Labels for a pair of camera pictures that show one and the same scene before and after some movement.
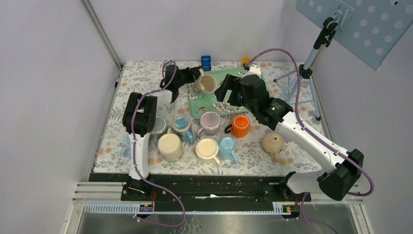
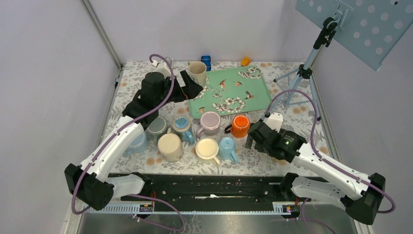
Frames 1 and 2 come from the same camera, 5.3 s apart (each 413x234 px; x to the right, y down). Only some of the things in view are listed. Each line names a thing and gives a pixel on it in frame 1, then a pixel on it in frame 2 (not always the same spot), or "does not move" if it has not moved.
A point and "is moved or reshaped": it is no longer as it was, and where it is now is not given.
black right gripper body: x=246 y=103 → x=262 y=149
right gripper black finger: x=228 y=84 → x=249 y=141
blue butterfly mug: x=181 y=126 does not move
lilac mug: x=210 y=123 does not move
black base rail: x=203 y=192 does not move
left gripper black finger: x=196 y=71 → x=193 y=87
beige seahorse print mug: x=207 y=83 is moved or reshaped
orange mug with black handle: x=239 y=127 does not move
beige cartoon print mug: x=171 y=147 does not move
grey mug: x=160 y=127 does not move
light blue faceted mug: x=227 y=149 does not move
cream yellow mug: x=207 y=148 does not move
